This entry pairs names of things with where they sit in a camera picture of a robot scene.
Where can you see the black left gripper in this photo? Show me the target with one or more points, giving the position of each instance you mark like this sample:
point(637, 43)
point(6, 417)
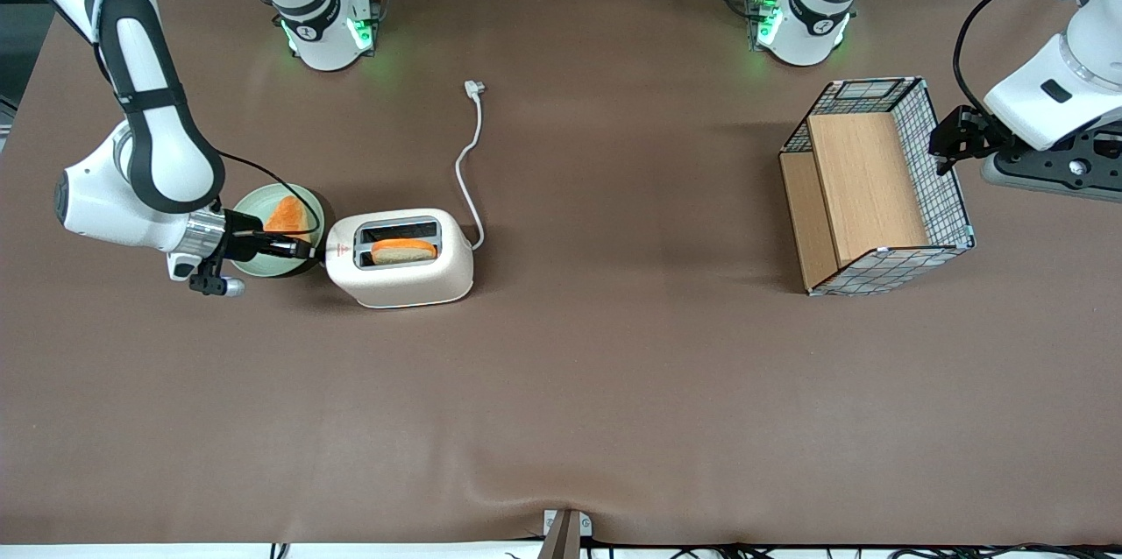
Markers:
point(965, 132)

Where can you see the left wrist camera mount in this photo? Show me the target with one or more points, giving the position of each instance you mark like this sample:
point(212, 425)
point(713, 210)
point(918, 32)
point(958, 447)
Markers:
point(1056, 169)

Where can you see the white two-slot toaster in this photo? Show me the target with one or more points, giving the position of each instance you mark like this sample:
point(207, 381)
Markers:
point(403, 283)

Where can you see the golden triangular pastry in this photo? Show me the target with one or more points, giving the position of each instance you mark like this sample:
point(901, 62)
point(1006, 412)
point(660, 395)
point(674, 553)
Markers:
point(287, 215)

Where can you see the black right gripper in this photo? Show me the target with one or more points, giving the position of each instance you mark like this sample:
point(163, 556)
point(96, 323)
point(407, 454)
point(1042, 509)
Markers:
point(243, 242)

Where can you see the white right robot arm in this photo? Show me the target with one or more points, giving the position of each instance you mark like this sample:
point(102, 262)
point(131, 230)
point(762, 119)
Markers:
point(105, 208)

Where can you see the pale green round plate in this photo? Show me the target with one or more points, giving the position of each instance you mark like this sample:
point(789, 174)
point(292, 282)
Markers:
point(254, 204)

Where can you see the bread slice with orange crust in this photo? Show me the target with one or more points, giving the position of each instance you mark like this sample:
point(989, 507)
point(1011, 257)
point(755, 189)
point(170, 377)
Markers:
point(403, 252)

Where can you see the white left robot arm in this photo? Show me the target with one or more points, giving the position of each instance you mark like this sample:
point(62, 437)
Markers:
point(811, 20)

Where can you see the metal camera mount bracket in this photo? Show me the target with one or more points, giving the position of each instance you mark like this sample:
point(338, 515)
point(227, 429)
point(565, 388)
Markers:
point(565, 534)

